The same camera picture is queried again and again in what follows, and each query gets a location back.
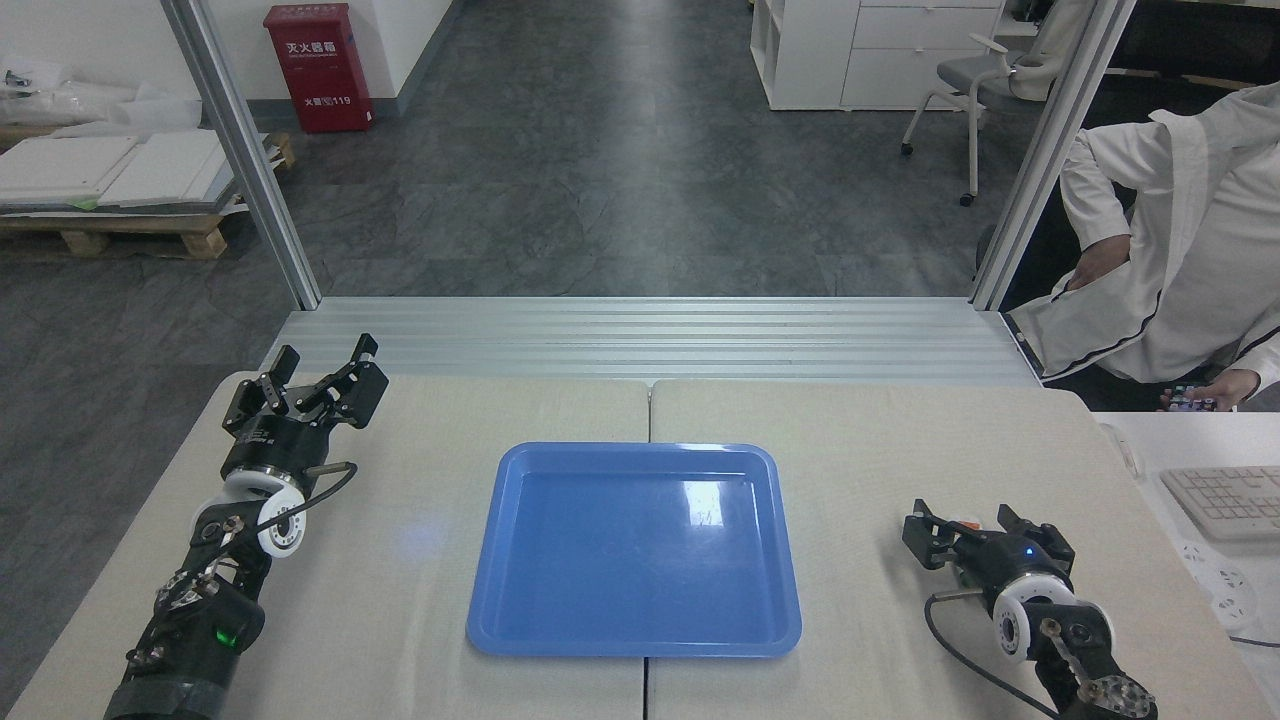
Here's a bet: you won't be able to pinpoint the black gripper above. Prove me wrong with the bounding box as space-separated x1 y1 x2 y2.
221 334 390 481
901 499 1077 602

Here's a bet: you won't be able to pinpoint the blue plastic tray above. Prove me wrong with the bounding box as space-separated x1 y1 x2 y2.
466 442 804 659

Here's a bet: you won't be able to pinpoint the person's left hand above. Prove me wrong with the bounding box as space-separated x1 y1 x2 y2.
1158 369 1262 413

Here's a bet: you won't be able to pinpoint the person's right hand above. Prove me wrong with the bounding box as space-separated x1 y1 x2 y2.
1067 234 1132 292

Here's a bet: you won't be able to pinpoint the wooden pallet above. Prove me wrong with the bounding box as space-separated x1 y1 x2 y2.
0 128 299 262

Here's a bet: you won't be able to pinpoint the white power strip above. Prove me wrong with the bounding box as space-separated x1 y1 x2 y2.
1175 540 1260 632

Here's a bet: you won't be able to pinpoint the white keyboard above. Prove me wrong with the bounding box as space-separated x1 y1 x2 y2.
1159 465 1280 544

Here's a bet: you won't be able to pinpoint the white foam boards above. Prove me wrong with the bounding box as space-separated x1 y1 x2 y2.
0 128 273 214

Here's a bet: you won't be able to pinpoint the red fire extinguisher box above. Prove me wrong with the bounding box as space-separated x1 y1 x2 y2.
263 3 377 135

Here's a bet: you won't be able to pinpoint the seated person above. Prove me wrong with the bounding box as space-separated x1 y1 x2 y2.
1005 82 1280 413

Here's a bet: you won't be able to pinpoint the clear plastic wrapped bundle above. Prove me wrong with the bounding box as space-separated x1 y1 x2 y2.
0 58 203 133

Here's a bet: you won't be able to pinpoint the grey white office chair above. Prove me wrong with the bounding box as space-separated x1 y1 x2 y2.
899 0 1093 209

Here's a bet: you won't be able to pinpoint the white cabinet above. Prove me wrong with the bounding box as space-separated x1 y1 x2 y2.
749 0 1007 112

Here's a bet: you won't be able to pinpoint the silver aluminium post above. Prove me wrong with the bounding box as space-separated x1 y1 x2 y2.
160 0 323 312
969 0 1140 312

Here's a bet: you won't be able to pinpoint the silver aluminium rail panel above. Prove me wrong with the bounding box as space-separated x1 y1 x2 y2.
260 296 1043 387

